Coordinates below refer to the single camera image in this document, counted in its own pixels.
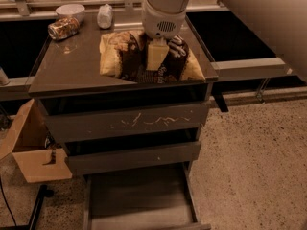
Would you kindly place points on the white cup at left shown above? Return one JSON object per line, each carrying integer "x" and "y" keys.
{"x": 4, "y": 80}

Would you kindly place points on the drawer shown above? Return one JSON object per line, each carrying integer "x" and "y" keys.
{"x": 112, "y": 161}
{"x": 152, "y": 198}
{"x": 105, "y": 124}

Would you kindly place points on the bottom drawer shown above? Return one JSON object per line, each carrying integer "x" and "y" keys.
{"x": 152, "y": 198}

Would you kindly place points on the brown chip bag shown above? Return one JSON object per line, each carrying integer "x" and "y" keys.
{"x": 124, "y": 56}

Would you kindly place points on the top drawer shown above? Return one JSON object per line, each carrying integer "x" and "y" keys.
{"x": 105, "y": 124}

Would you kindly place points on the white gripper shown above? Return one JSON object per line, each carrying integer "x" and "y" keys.
{"x": 159, "y": 22}

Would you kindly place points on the grey drawer cabinet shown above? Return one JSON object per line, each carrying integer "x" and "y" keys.
{"x": 68, "y": 81}

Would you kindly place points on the black stand base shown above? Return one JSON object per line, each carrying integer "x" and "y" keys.
{"x": 43, "y": 192}

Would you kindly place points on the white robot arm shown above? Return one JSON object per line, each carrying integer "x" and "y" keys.
{"x": 280, "y": 24}

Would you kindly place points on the open cardboard box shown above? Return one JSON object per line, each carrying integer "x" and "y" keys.
{"x": 25, "y": 141}

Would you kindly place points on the metal railing frame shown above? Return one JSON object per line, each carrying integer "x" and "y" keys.
{"x": 30, "y": 10}

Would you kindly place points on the middle drawer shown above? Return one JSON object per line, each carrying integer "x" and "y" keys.
{"x": 112, "y": 161}

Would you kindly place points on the white bowl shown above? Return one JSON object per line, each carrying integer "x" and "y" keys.
{"x": 71, "y": 10}

